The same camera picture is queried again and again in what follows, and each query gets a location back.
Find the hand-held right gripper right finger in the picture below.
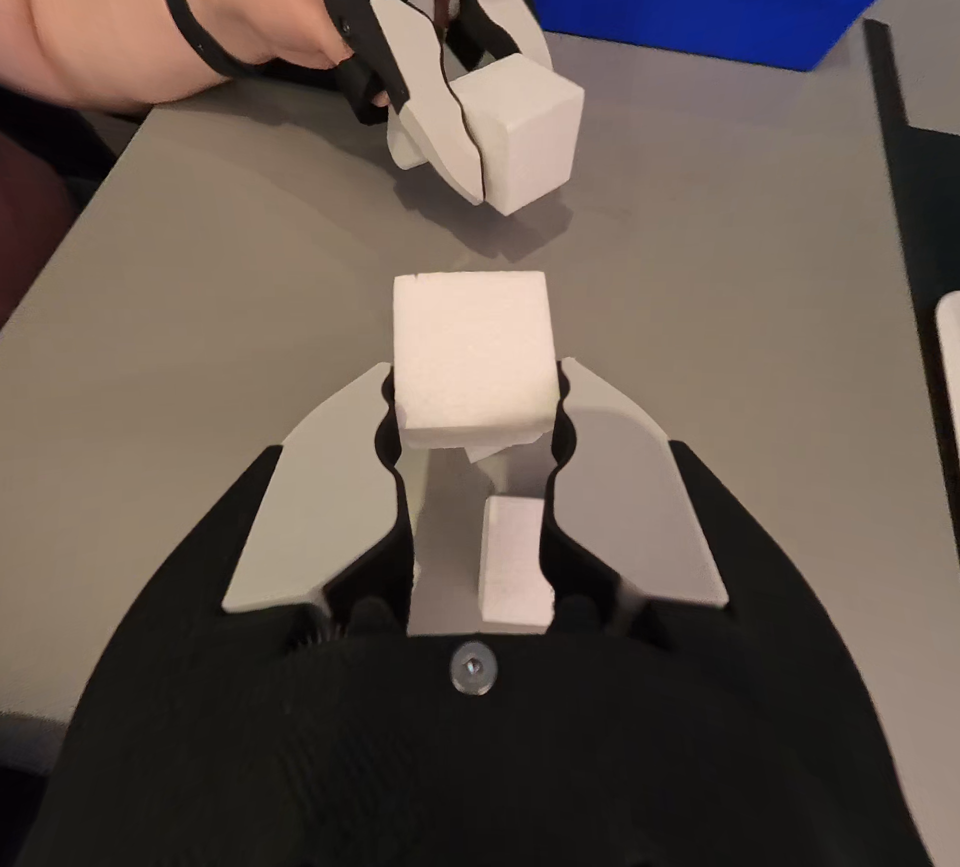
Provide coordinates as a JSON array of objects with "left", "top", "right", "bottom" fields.
[{"left": 540, "top": 357, "right": 730, "bottom": 634}]

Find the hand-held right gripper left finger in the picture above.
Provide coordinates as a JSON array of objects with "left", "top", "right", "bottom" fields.
[{"left": 221, "top": 362, "right": 415, "bottom": 632}]

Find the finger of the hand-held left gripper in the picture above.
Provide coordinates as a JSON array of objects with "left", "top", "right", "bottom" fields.
[
  {"left": 442, "top": 0, "right": 556, "bottom": 77},
  {"left": 369, "top": 0, "right": 486, "bottom": 206}
]

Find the black wrist watch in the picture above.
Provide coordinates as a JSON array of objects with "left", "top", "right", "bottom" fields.
[{"left": 159, "top": 0, "right": 264, "bottom": 79}]

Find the white hard foam cube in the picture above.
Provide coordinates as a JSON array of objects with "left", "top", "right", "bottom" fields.
[
  {"left": 465, "top": 432, "right": 543, "bottom": 465},
  {"left": 453, "top": 53, "right": 586, "bottom": 218},
  {"left": 478, "top": 495, "right": 558, "bottom": 634},
  {"left": 392, "top": 270, "right": 561, "bottom": 452}
]

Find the person's left forearm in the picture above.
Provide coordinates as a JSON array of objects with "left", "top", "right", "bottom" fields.
[{"left": 0, "top": 0, "right": 230, "bottom": 114}]

